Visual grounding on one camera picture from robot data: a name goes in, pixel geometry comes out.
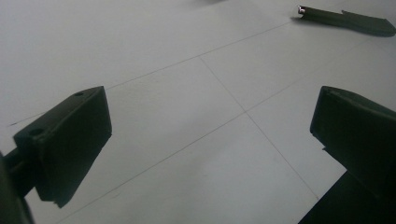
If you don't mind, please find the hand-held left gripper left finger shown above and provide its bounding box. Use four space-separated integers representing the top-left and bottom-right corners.
4 86 113 209

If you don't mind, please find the black pen with silver end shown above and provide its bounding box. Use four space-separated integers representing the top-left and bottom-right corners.
297 5 396 38

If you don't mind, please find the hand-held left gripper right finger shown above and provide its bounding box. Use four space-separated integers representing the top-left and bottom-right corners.
309 85 396 203

